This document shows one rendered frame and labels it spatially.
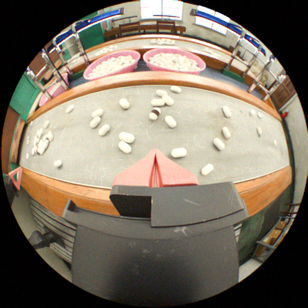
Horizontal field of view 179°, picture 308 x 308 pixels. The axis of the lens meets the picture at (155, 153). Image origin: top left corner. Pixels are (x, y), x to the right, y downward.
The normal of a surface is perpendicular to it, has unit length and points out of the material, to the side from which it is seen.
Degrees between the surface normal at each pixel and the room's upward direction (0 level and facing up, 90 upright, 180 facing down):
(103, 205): 0
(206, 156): 0
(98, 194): 45
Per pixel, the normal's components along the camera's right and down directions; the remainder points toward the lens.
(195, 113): 0.00, -0.24
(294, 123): -1.00, 0.07
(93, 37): 0.07, 0.97
